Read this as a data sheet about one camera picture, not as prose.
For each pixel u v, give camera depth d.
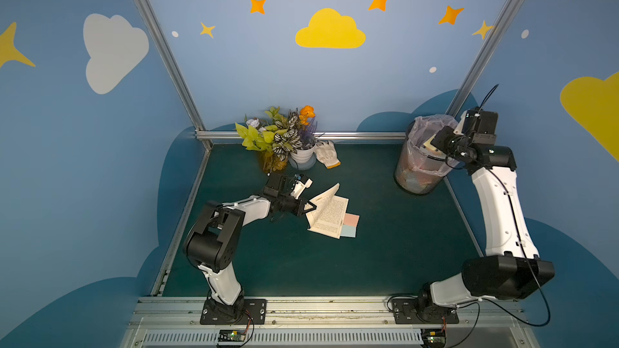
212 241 0.48
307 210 0.88
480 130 0.54
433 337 0.72
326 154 1.19
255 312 0.74
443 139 0.67
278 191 0.77
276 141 0.91
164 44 0.84
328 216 0.96
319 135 1.08
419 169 0.88
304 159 1.11
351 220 0.95
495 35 0.82
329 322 0.74
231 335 0.72
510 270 0.41
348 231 0.91
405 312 0.74
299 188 0.84
